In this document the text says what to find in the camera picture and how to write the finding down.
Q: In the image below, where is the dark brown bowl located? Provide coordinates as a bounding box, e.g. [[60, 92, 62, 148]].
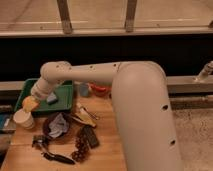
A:
[[42, 112, 72, 140]]

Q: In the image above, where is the crumpled white cloth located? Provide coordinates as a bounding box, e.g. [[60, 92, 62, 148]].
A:
[[48, 113, 69, 138]]

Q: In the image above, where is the wooden spatula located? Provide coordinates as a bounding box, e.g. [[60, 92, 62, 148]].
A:
[[71, 113, 96, 128]]

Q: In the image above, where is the blue small cup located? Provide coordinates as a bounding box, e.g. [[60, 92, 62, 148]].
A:
[[78, 83, 89, 97]]

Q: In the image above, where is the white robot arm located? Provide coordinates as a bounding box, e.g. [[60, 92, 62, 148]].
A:
[[22, 61, 183, 171]]

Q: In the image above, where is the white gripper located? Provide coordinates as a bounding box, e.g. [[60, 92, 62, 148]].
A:
[[22, 77, 57, 112]]

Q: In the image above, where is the blue sponge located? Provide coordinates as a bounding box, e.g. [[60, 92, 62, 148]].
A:
[[46, 93, 58, 105]]

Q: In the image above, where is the green plastic tray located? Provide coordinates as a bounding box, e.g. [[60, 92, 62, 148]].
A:
[[14, 78, 73, 114]]

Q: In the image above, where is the wooden table frame post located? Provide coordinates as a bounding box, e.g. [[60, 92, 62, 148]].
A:
[[124, 0, 137, 32], [57, 0, 72, 34]]

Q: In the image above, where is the red bowl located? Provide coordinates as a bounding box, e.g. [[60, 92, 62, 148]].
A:
[[89, 83, 111, 97]]

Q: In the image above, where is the wooden table frame right post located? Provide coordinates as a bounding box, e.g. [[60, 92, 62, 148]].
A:
[[124, 0, 137, 32]]

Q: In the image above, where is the bunch of dark grapes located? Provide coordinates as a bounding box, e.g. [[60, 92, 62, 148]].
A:
[[71, 129, 89, 162]]

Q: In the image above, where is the dark metal clip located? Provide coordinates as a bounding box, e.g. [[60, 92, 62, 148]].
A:
[[32, 135, 49, 148]]

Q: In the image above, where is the black handled peeler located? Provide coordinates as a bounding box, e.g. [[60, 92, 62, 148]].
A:
[[38, 143, 75, 165]]

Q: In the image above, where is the white paper cup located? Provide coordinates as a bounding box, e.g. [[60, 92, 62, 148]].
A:
[[13, 109, 35, 129]]

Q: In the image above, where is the wooden table frame left post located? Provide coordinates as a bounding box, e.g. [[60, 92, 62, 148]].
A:
[[57, 0, 72, 34]]

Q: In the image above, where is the black rectangular bar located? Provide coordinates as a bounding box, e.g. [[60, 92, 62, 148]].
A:
[[83, 125, 99, 148]]

